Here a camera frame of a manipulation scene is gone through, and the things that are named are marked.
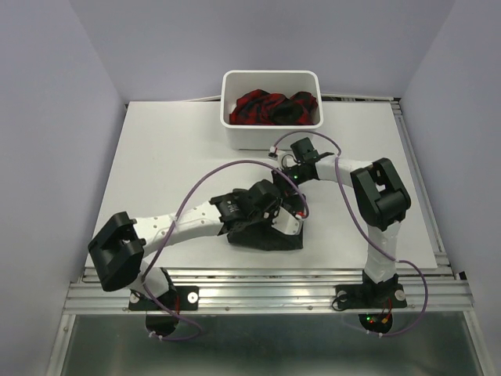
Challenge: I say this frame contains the grey polka dot skirt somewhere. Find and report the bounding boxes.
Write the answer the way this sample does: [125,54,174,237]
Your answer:
[227,196,305,251]

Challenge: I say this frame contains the red black plaid skirt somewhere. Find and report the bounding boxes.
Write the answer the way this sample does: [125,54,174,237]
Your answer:
[229,89,319,125]

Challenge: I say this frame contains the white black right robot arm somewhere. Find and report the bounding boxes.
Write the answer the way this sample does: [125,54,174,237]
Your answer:
[279,153,411,311]

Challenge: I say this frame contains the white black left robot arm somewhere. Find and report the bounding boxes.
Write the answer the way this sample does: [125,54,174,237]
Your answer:
[88,179,282,292]

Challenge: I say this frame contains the white plastic bin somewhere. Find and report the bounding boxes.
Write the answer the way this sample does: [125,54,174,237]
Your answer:
[220,70,323,150]

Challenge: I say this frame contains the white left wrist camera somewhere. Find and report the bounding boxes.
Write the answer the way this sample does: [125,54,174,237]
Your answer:
[272,208,303,236]

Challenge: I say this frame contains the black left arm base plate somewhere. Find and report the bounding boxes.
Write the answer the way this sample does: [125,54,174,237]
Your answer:
[128,284,201,337]

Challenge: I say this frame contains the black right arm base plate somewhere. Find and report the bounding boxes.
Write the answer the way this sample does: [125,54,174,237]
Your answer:
[331,282,407,337]

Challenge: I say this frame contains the aluminium table rail frame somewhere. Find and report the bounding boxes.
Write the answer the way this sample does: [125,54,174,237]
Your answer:
[48,95,495,375]

